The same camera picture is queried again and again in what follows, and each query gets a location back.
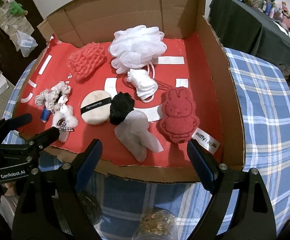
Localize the white sock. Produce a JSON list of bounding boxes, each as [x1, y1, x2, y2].
[[127, 69, 158, 103]]

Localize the plastic bag on door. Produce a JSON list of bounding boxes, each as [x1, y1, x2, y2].
[[17, 30, 38, 57]]

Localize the large jar dark contents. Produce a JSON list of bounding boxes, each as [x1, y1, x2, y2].
[[78, 190, 103, 225]]

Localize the dark green covered side table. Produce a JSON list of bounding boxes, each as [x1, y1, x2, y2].
[[209, 0, 290, 69]]

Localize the dark wooden door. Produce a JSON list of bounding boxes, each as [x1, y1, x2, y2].
[[0, 0, 46, 85]]

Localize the green plush on door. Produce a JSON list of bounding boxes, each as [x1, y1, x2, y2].
[[9, 1, 28, 17]]

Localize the white mesh bath pouf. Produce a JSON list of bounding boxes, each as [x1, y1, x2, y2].
[[108, 25, 167, 74]]

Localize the white sheer fabric pouch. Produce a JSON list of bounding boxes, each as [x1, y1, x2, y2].
[[115, 110, 163, 163]]

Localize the open cardboard box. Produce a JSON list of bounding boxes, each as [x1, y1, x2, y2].
[[16, 0, 244, 183]]

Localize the red plush bunny toy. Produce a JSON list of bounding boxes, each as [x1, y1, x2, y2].
[[158, 87, 200, 144]]

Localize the cream powder puff black band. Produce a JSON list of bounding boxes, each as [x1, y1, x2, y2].
[[80, 90, 112, 125]]

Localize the cream scrunchie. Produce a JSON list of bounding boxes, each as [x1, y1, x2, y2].
[[35, 81, 72, 113]]

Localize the small jar gold contents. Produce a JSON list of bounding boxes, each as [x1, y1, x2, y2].
[[132, 207, 178, 240]]

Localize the blue plaid tablecloth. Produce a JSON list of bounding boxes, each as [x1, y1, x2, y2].
[[1, 47, 290, 240]]

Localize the red paper box liner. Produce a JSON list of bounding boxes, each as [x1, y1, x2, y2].
[[13, 34, 222, 167]]

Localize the red knitted pouch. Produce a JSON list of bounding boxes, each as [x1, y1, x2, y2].
[[67, 42, 106, 82]]

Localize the black fluffy pom pom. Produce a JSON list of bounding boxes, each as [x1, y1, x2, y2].
[[109, 92, 135, 125]]

